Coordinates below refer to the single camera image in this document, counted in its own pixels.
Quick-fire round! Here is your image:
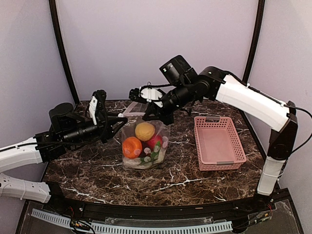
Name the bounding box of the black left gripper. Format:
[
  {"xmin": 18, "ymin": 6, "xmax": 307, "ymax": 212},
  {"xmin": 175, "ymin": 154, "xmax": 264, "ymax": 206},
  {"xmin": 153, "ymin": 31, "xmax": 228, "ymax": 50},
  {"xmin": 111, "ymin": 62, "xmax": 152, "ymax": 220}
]
[{"xmin": 63, "ymin": 111, "xmax": 128, "ymax": 147}]

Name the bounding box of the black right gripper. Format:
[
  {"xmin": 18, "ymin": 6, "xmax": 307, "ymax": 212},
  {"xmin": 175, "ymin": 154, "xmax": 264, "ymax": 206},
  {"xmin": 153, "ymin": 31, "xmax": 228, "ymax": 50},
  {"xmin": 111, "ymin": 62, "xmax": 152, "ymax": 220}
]
[{"xmin": 142, "ymin": 79, "xmax": 195, "ymax": 124}]

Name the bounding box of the yellow toy fruit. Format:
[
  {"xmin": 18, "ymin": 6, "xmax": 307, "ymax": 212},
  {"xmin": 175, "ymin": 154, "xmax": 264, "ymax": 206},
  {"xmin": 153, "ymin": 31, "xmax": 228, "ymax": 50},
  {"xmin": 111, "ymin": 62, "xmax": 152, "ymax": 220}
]
[{"xmin": 135, "ymin": 122, "xmax": 155, "ymax": 141}]

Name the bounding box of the orange toy tangerine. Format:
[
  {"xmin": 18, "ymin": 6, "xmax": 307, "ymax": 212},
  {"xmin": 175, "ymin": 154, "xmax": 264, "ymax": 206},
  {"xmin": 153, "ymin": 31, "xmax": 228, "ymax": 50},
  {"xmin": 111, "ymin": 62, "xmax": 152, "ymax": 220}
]
[{"xmin": 122, "ymin": 136, "xmax": 142, "ymax": 159}]

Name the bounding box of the clear zip top bag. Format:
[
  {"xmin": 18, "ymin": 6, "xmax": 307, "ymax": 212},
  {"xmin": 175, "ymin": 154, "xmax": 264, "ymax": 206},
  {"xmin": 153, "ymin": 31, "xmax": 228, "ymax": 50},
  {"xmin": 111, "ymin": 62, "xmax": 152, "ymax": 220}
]
[{"xmin": 120, "ymin": 102, "xmax": 170, "ymax": 170}]

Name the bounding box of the red toy pepper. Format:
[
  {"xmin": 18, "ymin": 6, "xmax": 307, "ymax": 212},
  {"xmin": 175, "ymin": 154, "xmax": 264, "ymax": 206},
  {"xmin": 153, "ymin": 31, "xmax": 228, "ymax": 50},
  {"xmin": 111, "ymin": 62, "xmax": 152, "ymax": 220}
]
[{"xmin": 146, "ymin": 135, "xmax": 163, "ymax": 150}]

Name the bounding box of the white toy vegetable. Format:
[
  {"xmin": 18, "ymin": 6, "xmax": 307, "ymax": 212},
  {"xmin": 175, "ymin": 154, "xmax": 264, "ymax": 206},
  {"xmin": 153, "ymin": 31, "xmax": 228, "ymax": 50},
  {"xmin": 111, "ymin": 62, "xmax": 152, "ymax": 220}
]
[
  {"xmin": 142, "ymin": 149, "xmax": 166, "ymax": 169},
  {"xmin": 123, "ymin": 157, "xmax": 145, "ymax": 169}
]

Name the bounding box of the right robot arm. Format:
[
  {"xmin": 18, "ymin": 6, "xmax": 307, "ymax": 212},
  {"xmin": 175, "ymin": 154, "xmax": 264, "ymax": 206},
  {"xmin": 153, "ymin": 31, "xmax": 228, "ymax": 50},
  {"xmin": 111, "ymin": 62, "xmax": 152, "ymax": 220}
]
[{"xmin": 138, "ymin": 55, "xmax": 304, "ymax": 212}]

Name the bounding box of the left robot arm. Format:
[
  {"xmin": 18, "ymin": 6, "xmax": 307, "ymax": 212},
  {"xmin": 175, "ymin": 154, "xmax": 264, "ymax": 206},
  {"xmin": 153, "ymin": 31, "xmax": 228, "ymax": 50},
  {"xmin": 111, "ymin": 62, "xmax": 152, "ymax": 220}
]
[{"xmin": 0, "ymin": 102, "xmax": 128, "ymax": 213}]

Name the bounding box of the pink plastic basket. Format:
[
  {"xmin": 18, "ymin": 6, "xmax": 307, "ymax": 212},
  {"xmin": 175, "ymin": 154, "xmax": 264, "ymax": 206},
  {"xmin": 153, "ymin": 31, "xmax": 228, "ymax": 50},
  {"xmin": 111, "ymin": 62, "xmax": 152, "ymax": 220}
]
[{"xmin": 194, "ymin": 116, "xmax": 247, "ymax": 171}]

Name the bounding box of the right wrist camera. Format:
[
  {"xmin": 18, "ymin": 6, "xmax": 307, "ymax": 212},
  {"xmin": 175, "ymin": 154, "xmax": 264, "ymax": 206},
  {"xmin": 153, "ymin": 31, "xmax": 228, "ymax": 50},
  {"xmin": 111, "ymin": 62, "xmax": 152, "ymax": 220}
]
[{"xmin": 129, "ymin": 87, "xmax": 165, "ymax": 108}]

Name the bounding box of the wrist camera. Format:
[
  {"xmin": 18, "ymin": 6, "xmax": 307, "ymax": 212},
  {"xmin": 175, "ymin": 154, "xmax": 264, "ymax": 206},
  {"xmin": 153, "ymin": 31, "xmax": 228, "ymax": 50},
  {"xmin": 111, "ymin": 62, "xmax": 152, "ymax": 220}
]
[
  {"xmin": 129, "ymin": 87, "xmax": 165, "ymax": 108},
  {"xmin": 88, "ymin": 90, "xmax": 106, "ymax": 125}
]

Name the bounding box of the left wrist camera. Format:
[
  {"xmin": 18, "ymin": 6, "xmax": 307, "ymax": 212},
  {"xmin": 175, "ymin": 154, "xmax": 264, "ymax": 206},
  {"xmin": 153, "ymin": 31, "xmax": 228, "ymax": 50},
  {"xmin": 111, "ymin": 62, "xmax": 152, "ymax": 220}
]
[{"xmin": 88, "ymin": 90, "xmax": 106, "ymax": 125}]

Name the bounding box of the left black frame post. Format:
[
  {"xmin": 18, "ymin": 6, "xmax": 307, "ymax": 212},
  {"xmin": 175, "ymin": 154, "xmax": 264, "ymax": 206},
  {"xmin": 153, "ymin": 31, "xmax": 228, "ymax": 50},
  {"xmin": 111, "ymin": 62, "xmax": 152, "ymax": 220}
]
[{"xmin": 48, "ymin": 0, "xmax": 80, "ymax": 105}]

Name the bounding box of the black frame post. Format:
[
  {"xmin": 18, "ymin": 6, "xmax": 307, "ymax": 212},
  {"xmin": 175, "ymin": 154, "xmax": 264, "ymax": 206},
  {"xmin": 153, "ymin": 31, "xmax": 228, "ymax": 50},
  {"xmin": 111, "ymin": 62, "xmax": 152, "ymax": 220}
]
[
  {"xmin": 242, "ymin": 0, "xmax": 265, "ymax": 83},
  {"xmin": 48, "ymin": 0, "xmax": 80, "ymax": 105}
]

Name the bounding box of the white slotted cable duct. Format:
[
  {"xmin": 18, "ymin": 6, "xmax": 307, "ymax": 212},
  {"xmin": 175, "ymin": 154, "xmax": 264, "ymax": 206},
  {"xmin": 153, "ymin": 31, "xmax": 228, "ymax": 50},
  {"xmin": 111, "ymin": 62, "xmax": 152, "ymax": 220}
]
[{"xmin": 31, "ymin": 209, "xmax": 233, "ymax": 234}]

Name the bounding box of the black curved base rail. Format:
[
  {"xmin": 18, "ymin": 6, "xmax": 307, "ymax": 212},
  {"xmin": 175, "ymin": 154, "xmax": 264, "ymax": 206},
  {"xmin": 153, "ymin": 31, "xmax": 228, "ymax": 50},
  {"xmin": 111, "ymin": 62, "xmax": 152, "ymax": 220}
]
[{"xmin": 43, "ymin": 182, "xmax": 274, "ymax": 220}]

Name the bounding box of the right black frame post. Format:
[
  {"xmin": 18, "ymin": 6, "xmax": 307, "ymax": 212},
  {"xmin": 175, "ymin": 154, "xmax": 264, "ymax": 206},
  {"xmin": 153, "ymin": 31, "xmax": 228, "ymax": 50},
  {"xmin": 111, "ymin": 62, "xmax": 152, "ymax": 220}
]
[{"xmin": 242, "ymin": 0, "xmax": 265, "ymax": 83}]

